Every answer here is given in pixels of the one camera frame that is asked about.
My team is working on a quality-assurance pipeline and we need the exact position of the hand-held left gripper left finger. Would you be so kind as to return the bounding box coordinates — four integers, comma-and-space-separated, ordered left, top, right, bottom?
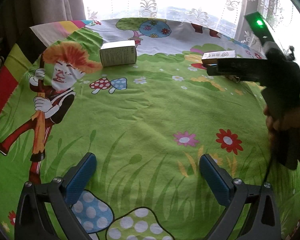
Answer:
14, 152, 97, 240

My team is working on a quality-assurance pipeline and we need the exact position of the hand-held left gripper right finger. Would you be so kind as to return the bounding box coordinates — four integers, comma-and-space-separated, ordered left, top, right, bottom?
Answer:
199, 154, 282, 240

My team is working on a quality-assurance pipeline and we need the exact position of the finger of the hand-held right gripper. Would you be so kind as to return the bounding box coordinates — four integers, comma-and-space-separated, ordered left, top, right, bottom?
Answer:
206, 65, 265, 82
216, 57, 269, 72

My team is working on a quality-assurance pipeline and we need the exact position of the beige box with orange print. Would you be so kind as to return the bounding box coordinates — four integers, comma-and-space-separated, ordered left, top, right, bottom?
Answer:
201, 50, 237, 67

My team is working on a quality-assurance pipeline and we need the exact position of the cartoon printed green bedsheet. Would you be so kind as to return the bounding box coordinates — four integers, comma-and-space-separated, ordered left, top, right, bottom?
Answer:
0, 17, 300, 240

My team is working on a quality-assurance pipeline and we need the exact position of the small white cardboard box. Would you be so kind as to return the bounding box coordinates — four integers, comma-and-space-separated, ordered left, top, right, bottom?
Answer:
99, 40, 137, 67

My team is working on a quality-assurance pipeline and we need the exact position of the beige curtain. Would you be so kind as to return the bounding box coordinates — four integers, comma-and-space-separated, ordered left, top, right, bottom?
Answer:
27, 0, 87, 28

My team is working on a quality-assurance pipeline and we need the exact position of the black cable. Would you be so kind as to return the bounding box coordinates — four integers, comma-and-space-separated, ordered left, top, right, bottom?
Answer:
263, 154, 276, 183

